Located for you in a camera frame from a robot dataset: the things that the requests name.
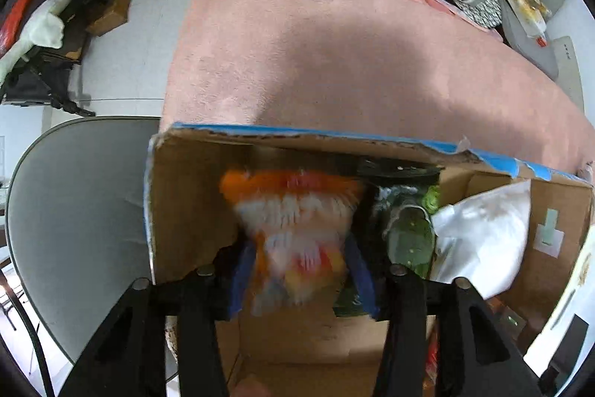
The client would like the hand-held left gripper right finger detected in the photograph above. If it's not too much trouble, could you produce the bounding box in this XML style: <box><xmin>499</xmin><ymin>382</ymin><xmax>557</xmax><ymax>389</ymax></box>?
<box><xmin>345</xmin><ymin>234</ymin><xmax>544</xmax><ymax>397</ymax></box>

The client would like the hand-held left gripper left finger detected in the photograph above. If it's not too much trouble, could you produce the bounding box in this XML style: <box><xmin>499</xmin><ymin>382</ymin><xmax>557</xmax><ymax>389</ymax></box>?
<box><xmin>59</xmin><ymin>239</ymin><xmax>257</xmax><ymax>397</ymax></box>

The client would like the cardboard box with blue edge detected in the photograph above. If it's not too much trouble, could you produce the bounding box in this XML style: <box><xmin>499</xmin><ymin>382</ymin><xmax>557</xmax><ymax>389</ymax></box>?
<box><xmin>145</xmin><ymin>122</ymin><xmax>595</xmax><ymax>397</ymax></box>

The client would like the orange and white plush toy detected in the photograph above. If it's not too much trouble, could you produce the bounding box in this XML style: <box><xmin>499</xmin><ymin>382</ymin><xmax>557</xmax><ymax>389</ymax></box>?
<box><xmin>219</xmin><ymin>169</ymin><xmax>365</xmax><ymax>317</ymax></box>

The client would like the green and black plush toy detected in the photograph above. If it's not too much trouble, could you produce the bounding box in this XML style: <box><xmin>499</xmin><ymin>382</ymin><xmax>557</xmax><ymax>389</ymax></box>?
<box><xmin>333</xmin><ymin>159</ymin><xmax>446</xmax><ymax>318</ymax></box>

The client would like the white plastic bag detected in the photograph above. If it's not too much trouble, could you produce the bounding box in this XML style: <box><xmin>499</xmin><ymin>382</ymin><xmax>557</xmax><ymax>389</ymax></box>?
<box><xmin>430</xmin><ymin>180</ymin><xmax>533</xmax><ymax>300</ymax></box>

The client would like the grey round chair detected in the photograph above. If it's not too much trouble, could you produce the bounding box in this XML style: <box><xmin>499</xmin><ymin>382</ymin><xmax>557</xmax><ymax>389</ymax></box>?
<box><xmin>4</xmin><ymin>116</ymin><xmax>180</xmax><ymax>384</ymax></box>

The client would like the pink blanket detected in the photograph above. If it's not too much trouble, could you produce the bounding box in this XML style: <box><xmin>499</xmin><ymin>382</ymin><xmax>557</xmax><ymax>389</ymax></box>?
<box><xmin>159</xmin><ymin>0</ymin><xmax>595</xmax><ymax>177</ymax></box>

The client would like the small cardboard box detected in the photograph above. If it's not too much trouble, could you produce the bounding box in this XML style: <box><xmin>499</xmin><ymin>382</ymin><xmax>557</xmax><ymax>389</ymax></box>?
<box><xmin>86</xmin><ymin>0</ymin><xmax>132</xmax><ymax>37</ymax></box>

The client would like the grey cushioned chair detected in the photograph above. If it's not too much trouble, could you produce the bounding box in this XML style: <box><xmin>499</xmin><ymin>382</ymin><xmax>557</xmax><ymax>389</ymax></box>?
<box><xmin>498</xmin><ymin>0</ymin><xmax>573</xmax><ymax>82</ymax></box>

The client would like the red bag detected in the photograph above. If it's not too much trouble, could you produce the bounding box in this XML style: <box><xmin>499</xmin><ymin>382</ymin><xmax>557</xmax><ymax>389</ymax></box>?
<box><xmin>0</xmin><ymin>0</ymin><xmax>60</xmax><ymax>57</ymax></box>

